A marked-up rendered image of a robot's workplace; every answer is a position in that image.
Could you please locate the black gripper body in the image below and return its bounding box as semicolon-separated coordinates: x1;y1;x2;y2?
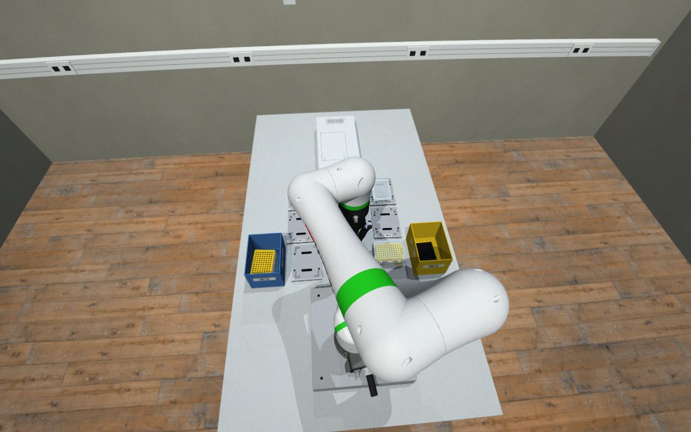
347;218;366;231

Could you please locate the blue bin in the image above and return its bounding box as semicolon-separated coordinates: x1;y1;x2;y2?
244;233;286;288

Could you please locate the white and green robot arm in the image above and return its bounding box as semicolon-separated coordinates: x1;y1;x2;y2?
287;157;509;397

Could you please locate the yellow waste bin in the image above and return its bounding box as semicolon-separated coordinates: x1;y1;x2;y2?
406;221;453;275

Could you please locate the yellow rack with grid of holes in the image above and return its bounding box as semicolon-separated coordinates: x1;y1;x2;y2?
250;250;278;274

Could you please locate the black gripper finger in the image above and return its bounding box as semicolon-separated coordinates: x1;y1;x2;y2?
354;220;372;241

